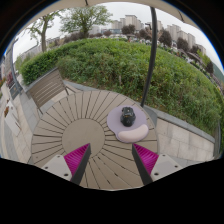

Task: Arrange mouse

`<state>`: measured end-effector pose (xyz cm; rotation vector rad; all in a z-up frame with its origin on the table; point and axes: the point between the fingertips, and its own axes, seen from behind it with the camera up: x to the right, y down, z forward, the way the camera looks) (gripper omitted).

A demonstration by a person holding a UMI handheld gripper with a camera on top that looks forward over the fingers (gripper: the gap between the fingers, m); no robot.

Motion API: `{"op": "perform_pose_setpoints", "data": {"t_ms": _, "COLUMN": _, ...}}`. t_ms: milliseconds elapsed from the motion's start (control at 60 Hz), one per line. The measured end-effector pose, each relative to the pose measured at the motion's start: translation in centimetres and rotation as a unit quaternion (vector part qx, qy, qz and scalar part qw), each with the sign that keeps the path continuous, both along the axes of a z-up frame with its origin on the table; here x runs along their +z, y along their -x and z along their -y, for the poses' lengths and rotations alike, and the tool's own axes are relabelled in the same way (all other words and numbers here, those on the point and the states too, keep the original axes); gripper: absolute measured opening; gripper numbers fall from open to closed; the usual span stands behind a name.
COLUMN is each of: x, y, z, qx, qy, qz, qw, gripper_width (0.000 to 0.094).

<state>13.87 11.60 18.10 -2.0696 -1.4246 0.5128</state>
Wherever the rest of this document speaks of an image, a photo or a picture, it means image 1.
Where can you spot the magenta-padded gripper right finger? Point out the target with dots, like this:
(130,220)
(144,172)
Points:
(146,160)

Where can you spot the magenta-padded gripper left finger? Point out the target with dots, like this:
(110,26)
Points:
(76,159)

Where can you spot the black computer mouse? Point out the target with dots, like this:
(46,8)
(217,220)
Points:
(128,117)

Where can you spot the lilac mouse pad with wrist rest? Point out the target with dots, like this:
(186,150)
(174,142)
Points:
(115,121)

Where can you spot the grey slatted outdoor chair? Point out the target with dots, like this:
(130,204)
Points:
(46,88)

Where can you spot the dark curved parasol pole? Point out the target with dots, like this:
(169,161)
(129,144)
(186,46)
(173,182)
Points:
(151,60)

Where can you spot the green hedge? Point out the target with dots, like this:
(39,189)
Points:
(116,63)

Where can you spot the thin-crowned tree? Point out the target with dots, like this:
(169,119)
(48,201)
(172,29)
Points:
(43,36)

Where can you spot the group of apartment buildings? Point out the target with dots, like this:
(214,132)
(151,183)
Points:
(131,20)

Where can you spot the round leafy tree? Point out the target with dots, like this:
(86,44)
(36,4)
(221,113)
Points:
(86,18)

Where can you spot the beige parasol canopy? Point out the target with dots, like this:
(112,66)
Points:
(100,2)

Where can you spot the grey sign post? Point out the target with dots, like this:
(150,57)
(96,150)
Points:
(11,73)

